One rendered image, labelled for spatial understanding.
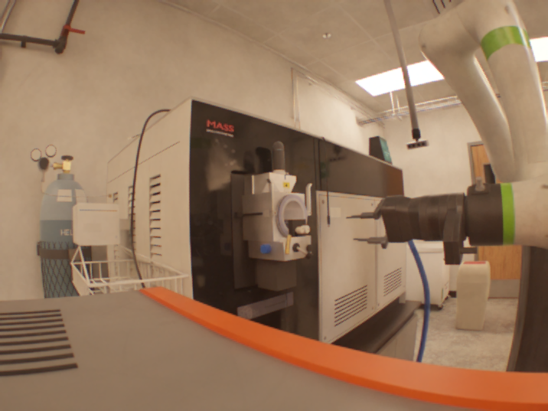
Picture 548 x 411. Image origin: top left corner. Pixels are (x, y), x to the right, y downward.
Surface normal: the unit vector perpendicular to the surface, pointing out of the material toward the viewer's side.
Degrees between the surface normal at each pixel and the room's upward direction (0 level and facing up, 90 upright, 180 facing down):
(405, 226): 121
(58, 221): 90
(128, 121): 90
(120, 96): 90
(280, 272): 90
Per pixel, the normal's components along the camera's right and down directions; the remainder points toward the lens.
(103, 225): 0.72, -0.07
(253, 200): -0.70, -0.02
